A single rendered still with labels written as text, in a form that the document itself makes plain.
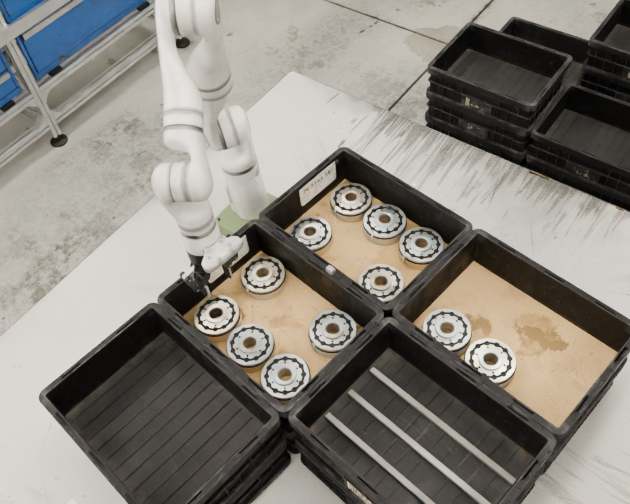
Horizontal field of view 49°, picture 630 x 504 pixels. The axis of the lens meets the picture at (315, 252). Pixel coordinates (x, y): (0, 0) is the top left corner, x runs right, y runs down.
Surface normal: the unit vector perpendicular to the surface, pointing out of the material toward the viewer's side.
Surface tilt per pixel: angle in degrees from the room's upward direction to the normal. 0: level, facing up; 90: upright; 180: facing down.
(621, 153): 0
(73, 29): 90
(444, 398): 0
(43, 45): 90
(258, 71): 0
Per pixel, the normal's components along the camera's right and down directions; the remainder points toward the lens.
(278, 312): -0.08, -0.60
